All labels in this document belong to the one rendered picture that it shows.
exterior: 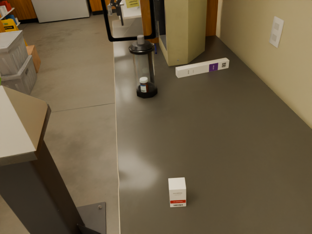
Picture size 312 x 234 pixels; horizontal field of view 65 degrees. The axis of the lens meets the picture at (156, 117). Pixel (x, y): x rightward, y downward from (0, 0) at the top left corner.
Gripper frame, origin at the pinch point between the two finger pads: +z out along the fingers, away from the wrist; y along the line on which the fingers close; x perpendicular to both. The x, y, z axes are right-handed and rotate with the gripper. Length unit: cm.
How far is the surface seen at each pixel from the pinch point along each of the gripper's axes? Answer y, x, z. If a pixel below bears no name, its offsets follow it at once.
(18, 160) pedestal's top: 52, 30, 35
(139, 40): 1.0, 1.5, 7.8
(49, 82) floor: 117, -212, 128
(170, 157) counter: -2, 43, 33
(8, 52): 134, -178, 68
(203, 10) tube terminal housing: -37, -35, 10
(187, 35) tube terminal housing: -25.2, -23.6, 18.3
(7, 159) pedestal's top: 56, 30, 34
